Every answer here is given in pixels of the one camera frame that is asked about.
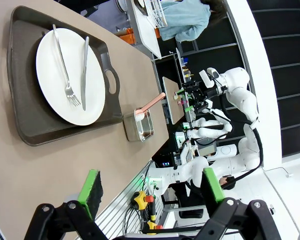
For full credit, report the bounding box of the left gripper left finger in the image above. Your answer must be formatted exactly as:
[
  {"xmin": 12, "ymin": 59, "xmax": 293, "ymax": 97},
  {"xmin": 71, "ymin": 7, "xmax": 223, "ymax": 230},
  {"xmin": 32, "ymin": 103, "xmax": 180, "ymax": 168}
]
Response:
[{"xmin": 24, "ymin": 169, "xmax": 108, "ymax": 240}]

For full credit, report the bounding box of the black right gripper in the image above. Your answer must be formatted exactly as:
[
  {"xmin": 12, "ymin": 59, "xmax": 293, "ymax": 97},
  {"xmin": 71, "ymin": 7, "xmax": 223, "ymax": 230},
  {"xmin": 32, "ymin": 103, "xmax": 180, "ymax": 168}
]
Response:
[{"xmin": 176, "ymin": 80, "xmax": 218, "ymax": 115}]

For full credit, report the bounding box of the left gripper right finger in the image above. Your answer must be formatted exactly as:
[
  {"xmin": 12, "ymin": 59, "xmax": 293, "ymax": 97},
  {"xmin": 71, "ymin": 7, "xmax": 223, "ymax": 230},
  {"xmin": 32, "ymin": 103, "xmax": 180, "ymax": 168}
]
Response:
[{"xmin": 194, "ymin": 167, "xmax": 282, "ymax": 240}]

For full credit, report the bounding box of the pink handled lint roller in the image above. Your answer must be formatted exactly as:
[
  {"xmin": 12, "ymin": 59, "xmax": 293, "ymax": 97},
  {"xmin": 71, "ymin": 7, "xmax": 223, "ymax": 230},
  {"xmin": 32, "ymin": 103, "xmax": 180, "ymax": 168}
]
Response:
[{"xmin": 134, "ymin": 91, "xmax": 167, "ymax": 123}]

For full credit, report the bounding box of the silver fork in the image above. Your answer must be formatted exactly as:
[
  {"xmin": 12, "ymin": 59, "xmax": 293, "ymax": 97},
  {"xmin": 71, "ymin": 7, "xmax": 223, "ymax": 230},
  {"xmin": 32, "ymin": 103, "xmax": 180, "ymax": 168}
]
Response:
[{"xmin": 52, "ymin": 24, "xmax": 82, "ymax": 108}]

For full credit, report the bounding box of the silver table knife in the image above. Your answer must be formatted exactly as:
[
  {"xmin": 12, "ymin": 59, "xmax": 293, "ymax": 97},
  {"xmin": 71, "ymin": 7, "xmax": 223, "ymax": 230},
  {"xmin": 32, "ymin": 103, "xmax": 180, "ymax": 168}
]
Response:
[{"xmin": 80, "ymin": 36, "xmax": 90, "ymax": 112}]

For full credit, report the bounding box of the dark brown serving tray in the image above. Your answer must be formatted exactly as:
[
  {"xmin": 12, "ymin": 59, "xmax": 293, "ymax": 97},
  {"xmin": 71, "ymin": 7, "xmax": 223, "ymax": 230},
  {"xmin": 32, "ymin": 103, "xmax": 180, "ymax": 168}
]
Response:
[{"xmin": 6, "ymin": 5, "xmax": 123, "ymax": 147}]

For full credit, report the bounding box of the white round plate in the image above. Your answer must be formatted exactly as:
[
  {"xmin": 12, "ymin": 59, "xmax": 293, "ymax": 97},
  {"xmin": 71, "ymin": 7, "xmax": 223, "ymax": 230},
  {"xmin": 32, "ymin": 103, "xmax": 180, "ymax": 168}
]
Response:
[{"xmin": 36, "ymin": 27, "xmax": 107, "ymax": 127}]

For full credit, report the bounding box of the small brown table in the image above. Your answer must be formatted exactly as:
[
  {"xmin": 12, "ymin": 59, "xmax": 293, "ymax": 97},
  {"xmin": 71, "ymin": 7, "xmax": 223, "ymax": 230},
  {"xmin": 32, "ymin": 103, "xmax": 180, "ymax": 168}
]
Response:
[{"xmin": 161, "ymin": 76, "xmax": 186, "ymax": 126}]

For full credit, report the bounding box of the seated person in black clothes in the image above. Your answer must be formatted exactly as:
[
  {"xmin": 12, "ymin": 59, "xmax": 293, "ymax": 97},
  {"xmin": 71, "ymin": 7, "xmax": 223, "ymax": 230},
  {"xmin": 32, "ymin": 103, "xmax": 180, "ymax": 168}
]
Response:
[{"xmin": 173, "ymin": 174, "xmax": 237, "ymax": 220}]

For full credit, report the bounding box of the grey monitor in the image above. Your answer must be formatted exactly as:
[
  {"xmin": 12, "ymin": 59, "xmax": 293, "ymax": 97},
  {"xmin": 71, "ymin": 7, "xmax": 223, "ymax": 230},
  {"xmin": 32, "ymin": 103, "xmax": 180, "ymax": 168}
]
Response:
[{"xmin": 195, "ymin": 136, "xmax": 218, "ymax": 158}]

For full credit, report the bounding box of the yellow emergency stop button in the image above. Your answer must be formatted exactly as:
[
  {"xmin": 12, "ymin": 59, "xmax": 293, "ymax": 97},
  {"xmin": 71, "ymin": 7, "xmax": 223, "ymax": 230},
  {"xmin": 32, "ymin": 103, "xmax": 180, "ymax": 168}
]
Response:
[
  {"xmin": 131, "ymin": 190, "xmax": 155, "ymax": 211},
  {"xmin": 146, "ymin": 221, "xmax": 163, "ymax": 235}
]

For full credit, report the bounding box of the rectangular steel container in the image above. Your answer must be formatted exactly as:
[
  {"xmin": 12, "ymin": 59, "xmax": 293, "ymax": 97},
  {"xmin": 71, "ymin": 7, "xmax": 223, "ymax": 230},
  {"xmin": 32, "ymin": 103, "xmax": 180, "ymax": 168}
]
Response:
[{"xmin": 123, "ymin": 107, "xmax": 155, "ymax": 143}]

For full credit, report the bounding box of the white side table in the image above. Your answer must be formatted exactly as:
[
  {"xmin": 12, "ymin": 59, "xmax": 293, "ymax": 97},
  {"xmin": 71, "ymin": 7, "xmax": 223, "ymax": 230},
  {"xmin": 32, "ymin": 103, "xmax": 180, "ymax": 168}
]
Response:
[{"xmin": 131, "ymin": 0, "xmax": 163, "ymax": 60}]

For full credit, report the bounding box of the person in light blue top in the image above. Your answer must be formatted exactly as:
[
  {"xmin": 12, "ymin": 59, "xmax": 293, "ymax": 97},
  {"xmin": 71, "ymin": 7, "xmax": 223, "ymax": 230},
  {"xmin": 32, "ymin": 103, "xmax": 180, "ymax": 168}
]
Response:
[{"xmin": 114, "ymin": 0, "xmax": 227, "ymax": 45}]

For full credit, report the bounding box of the aluminium slotted rail panel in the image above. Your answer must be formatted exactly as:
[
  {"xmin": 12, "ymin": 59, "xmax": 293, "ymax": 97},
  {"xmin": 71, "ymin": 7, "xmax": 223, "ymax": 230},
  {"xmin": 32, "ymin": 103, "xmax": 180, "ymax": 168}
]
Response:
[{"xmin": 93, "ymin": 159, "xmax": 165, "ymax": 240}]

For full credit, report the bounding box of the black cable bundle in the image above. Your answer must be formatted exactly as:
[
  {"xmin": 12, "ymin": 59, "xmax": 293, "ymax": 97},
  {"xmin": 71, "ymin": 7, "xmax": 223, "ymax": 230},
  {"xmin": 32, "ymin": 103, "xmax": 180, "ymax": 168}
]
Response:
[{"xmin": 124, "ymin": 206, "xmax": 147, "ymax": 235}]

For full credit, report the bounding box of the black braided cable conduit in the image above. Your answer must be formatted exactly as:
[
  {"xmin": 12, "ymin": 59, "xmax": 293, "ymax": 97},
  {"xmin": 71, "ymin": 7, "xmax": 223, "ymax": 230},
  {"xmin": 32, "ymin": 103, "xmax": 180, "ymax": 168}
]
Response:
[{"xmin": 219, "ymin": 93, "xmax": 264, "ymax": 191}]

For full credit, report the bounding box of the white wire dish rack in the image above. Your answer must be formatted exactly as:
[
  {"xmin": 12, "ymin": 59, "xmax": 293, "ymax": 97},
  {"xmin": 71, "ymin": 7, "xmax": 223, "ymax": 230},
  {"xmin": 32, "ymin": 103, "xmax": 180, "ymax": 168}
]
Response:
[{"xmin": 142, "ymin": 0, "xmax": 168, "ymax": 29}]

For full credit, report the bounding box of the black tray with handles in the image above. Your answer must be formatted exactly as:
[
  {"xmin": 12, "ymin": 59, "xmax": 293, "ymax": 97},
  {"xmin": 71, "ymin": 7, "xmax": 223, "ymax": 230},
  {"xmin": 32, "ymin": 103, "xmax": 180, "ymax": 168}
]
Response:
[{"xmin": 133, "ymin": 0, "xmax": 150, "ymax": 16}]

